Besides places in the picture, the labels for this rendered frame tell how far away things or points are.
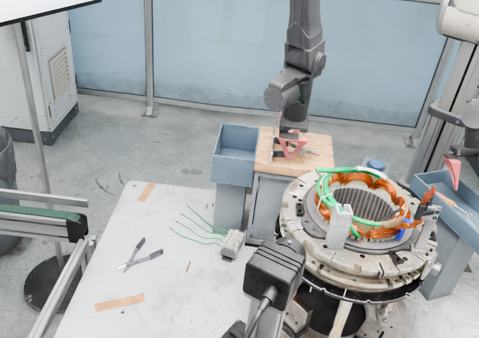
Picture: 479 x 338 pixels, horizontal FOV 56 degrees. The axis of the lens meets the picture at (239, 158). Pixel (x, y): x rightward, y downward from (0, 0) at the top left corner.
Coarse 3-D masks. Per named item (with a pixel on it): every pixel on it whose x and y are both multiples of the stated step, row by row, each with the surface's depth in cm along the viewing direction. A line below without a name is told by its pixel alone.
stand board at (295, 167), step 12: (264, 132) 124; (276, 132) 124; (264, 144) 118; (276, 144) 119; (312, 144) 121; (324, 144) 121; (264, 156) 114; (300, 156) 115; (312, 156) 116; (324, 156) 116; (264, 168) 111; (276, 168) 111; (288, 168) 110; (300, 168) 111; (312, 168) 111
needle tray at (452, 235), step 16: (416, 176) 112; (432, 176) 116; (448, 176) 116; (416, 192) 113; (448, 192) 115; (464, 192) 112; (448, 208) 104; (464, 208) 110; (448, 224) 104; (464, 224) 100; (448, 240) 107; (464, 240) 101; (448, 256) 107; (464, 256) 110; (448, 272) 112; (432, 288) 114; (448, 288) 116
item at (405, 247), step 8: (304, 200) 95; (304, 208) 92; (408, 208) 96; (304, 216) 90; (304, 224) 88; (312, 224) 89; (312, 232) 87; (320, 232) 87; (416, 232) 89; (408, 240) 87; (344, 248) 85; (352, 248) 84; (360, 248) 84; (392, 248) 85; (400, 248) 85; (408, 248) 86
